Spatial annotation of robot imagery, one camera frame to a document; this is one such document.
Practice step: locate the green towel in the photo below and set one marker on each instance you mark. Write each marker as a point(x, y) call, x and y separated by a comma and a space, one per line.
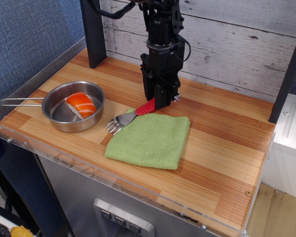
point(151, 140)

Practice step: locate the red handled metal fork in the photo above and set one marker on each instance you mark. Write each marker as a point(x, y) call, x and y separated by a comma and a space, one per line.
point(120, 121)

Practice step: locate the clear acrylic front guard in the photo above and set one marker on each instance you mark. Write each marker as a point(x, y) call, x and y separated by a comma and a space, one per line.
point(76, 184)

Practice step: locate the yellow black object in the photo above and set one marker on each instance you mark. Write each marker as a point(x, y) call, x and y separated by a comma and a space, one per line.
point(20, 231)

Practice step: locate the white ribbed box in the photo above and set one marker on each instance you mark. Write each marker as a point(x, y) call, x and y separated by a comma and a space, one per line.
point(280, 168)

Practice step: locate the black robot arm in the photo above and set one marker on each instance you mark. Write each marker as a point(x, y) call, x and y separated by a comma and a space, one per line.
point(163, 20)

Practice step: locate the silver button control panel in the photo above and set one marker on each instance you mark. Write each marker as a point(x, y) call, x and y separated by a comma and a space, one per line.
point(116, 222)

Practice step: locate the black left vertical post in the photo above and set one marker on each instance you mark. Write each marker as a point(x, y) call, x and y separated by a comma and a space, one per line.
point(94, 33)

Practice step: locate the small steel pan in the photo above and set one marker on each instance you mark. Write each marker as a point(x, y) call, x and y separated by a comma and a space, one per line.
point(53, 109)

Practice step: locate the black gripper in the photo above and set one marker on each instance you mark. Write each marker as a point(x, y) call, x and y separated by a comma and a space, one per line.
point(160, 72)

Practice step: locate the salmon sushi toy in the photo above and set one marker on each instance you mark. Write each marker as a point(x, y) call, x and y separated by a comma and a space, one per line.
point(81, 105)

